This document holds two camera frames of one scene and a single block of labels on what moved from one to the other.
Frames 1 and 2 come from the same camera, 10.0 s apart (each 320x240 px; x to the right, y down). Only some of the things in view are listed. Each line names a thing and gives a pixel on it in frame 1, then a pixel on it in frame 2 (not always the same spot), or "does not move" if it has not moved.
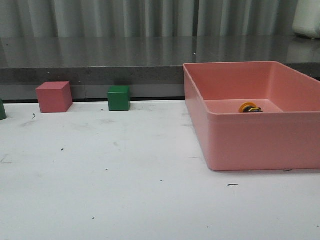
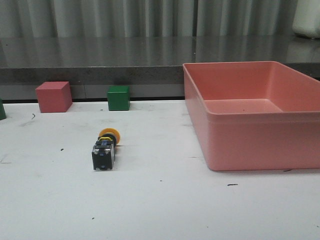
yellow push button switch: (249, 107) → (103, 152)
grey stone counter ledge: (152, 66) does not move
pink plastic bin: (286, 135) does not move
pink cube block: (54, 97) does not move
